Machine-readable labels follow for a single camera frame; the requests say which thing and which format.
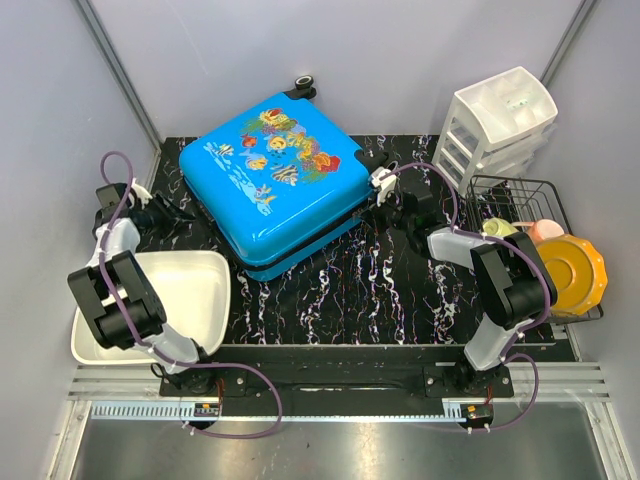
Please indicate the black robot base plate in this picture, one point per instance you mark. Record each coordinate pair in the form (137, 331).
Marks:
(330, 372)

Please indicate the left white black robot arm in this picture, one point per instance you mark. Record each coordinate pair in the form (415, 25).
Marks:
(116, 298)

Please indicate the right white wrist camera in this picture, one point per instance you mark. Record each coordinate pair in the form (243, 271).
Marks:
(383, 182)

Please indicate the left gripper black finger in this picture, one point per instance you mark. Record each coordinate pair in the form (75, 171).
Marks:
(162, 205)
(180, 220)

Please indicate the black wire dish rack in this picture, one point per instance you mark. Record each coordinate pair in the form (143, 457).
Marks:
(520, 200)

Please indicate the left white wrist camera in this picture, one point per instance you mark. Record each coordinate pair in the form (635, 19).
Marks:
(139, 197)

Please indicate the yellow scalloped plate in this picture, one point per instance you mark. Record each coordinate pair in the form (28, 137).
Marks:
(578, 271)

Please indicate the aluminium slotted rail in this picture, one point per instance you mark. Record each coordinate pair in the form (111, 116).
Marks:
(133, 392)

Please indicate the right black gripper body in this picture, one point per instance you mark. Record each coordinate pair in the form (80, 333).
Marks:
(389, 214)

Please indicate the white plastic basin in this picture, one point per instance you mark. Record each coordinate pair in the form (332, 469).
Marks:
(194, 287)

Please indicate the pale green cup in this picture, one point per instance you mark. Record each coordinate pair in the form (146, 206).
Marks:
(499, 228)

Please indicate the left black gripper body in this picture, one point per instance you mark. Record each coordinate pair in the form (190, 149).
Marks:
(154, 217)

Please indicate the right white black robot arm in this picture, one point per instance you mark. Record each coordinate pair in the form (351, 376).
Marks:
(514, 286)

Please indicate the blue fish print suitcase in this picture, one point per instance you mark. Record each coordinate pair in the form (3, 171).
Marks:
(280, 181)

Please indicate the white plastic drawer organizer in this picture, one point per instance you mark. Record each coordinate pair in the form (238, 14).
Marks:
(493, 128)

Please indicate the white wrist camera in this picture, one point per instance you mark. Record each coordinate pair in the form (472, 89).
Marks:
(139, 197)
(383, 182)

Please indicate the pink cup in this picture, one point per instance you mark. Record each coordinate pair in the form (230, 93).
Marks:
(541, 230)

